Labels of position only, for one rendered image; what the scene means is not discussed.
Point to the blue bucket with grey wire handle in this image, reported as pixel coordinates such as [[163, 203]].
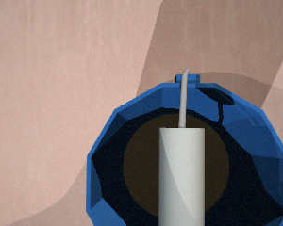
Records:
[[155, 163]]

